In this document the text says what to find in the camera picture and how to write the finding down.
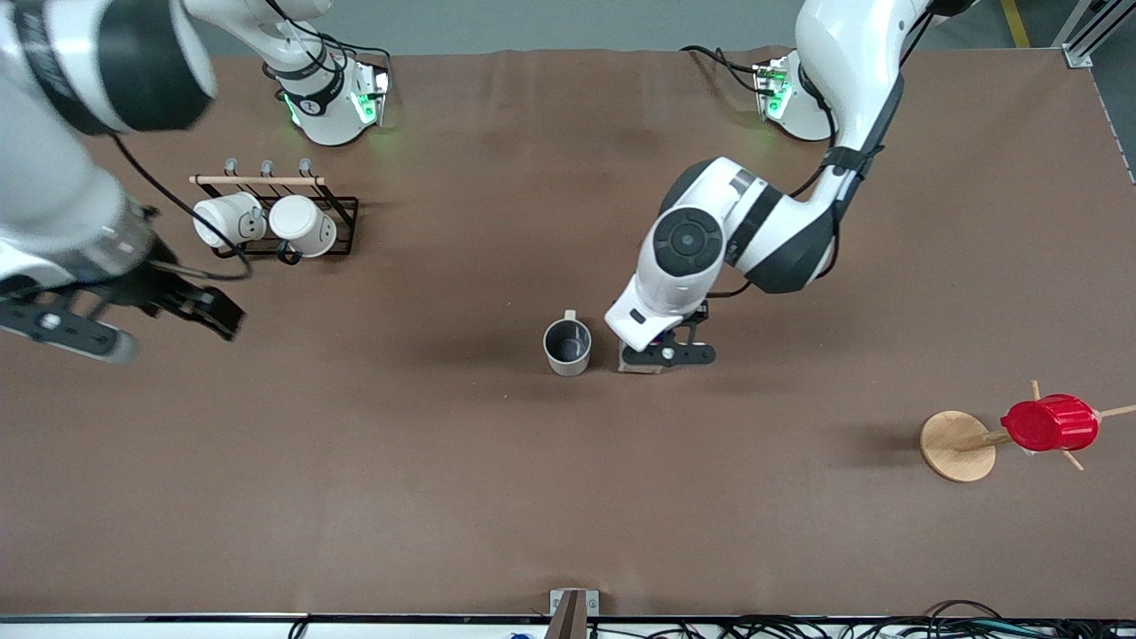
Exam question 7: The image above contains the grey cup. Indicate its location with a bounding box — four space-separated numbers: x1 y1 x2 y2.
543 310 593 377

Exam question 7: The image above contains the red plastic cup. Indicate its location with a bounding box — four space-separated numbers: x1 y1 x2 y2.
1000 394 1101 454

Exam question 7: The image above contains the white mug with face print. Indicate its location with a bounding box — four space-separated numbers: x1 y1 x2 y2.
193 192 267 258

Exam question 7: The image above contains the plain white mug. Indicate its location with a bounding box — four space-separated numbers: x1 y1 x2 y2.
268 195 338 265

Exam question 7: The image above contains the wooden mug tree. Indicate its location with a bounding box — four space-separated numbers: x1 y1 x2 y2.
919 380 1136 484

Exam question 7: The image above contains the yellow floor tape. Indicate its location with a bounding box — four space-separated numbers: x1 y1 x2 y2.
1000 0 1032 50

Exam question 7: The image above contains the black cable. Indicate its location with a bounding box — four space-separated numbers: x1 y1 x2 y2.
680 44 775 91
710 614 1136 639
111 133 256 282
923 599 1008 624

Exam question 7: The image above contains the black wire mug rack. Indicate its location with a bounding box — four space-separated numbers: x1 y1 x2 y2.
189 158 359 260

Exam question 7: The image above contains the metal bracket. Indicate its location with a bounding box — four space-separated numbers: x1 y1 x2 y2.
549 588 600 617

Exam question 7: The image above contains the dark mount post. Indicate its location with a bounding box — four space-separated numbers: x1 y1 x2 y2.
543 591 588 639

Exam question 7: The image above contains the aluminium profile frame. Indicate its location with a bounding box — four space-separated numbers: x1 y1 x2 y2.
1052 0 1136 68

